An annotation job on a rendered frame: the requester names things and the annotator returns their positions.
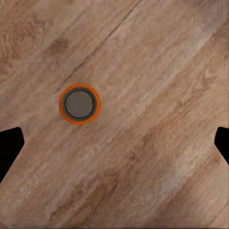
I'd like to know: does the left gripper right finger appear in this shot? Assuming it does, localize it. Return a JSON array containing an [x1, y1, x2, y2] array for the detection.
[[215, 127, 229, 164]]

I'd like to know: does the can of soda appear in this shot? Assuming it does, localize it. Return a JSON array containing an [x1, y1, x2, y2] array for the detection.
[[58, 83, 101, 125]]

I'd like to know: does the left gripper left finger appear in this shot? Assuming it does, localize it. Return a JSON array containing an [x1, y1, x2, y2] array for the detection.
[[0, 127, 24, 183]]

